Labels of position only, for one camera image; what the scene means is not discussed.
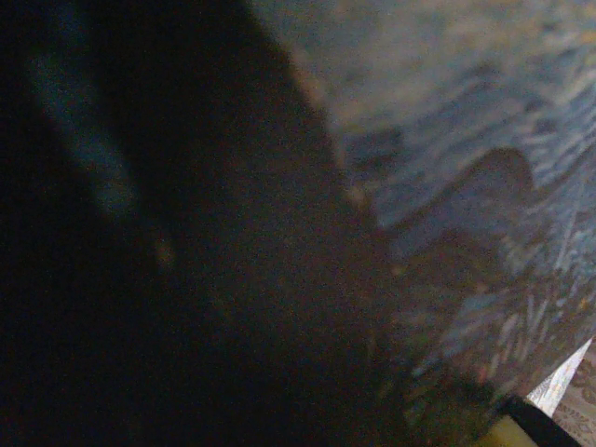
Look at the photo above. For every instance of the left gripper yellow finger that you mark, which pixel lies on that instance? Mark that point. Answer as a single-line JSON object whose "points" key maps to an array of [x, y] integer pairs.
{"points": [[507, 435]]}

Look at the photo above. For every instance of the starry night mouse pad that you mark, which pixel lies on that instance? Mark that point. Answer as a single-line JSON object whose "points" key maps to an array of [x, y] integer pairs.
{"points": [[442, 116]]}

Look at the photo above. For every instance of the floral patterned tablecloth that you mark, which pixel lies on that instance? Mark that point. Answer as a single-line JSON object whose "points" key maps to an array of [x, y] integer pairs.
{"points": [[561, 379]]}

